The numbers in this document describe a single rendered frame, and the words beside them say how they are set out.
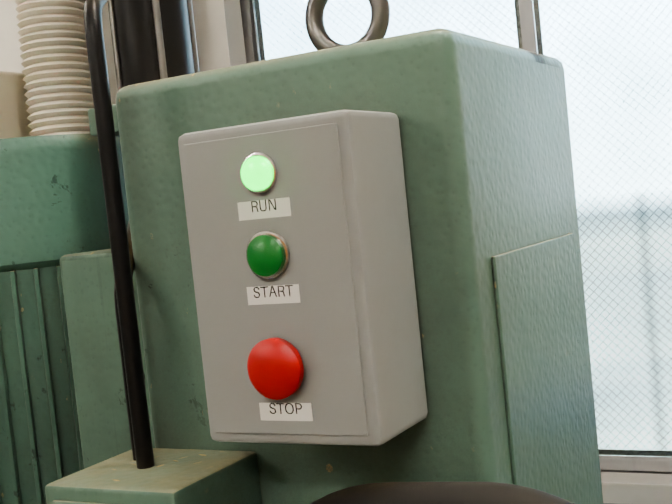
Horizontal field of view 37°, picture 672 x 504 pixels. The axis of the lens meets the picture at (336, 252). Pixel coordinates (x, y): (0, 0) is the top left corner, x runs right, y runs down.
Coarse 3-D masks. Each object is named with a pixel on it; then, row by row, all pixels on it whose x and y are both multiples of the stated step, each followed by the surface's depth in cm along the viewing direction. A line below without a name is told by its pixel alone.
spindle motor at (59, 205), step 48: (0, 144) 71; (48, 144) 72; (96, 144) 74; (0, 192) 71; (48, 192) 71; (96, 192) 73; (0, 240) 71; (48, 240) 71; (96, 240) 73; (0, 288) 71; (48, 288) 72; (0, 336) 71; (48, 336) 72; (0, 384) 72; (48, 384) 72; (0, 432) 72; (48, 432) 72; (0, 480) 72; (48, 480) 72
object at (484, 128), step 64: (256, 64) 56; (320, 64) 54; (384, 64) 52; (448, 64) 51; (512, 64) 59; (128, 128) 60; (192, 128) 58; (448, 128) 51; (512, 128) 58; (128, 192) 61; (448, 192) 51; (512, 192) 58; (448, 256) 52; (512, 256) 56; (576, 256) 69; (192, 320) 59; (448, 320) 52; (512, 320) 55; (576, 320) 67; (192, 384) 60; (448, 384) 52; (512, 384) 55; (576, 384) 66; (192, 448) 60; (256, 448) 58; (320, 448) 56; (384, 448) 54; (448, 448) 53; (512, 448) 54; (576, 448) 65
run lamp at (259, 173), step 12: (252, 156) 49; (264, 156) 49; (252, 168) 49; (264, 168) 48; (276, 168) 49; (252, 180) 49; (264, 180) 48; (276, 180) 49; (252, 192) 49; (264, 192) 49
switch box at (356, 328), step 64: (256, 128) 49; (320, 128) 47; (384, 128) 50; (192, 192) 51; (320, 192) 48; (384, 192) 50; (192, 256) 52; (320, 256) 48; (384, 256) 49; (256, 320) 50; (320, 320) 48; (384, 320) 49; (320, 384) 49; (384, 384) 48
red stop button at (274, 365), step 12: (252, 348) 49; (264, 348) 49; (276, 348) 48; (288, 348) 48; (252, 360) 49; (264, 360) 49; (276, 360) 48; (288, 360) 48; (300, 360) 48; (252, 372) 49; (264, 372) 49; (276, 372) 48; (288, 372) 48; (300, 372) 48; (252, 384) 50; (264, 384) 49; (276, 384) 49; (288, 384) 48; (300, 384) 49; (264, 396) 49; (276, 396) 49; (288, 396) 49
